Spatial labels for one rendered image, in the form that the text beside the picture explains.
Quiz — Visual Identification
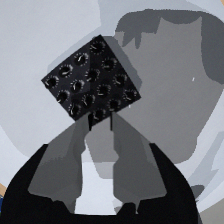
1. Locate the black knob box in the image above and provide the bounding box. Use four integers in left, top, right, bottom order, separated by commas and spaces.
41, 34, 141, 126

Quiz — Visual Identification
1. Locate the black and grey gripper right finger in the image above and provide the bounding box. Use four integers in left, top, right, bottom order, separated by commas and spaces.
110, 112, 198, 224

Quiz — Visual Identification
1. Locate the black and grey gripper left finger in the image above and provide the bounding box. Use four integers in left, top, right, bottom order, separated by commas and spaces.
0, 112, 93, 224

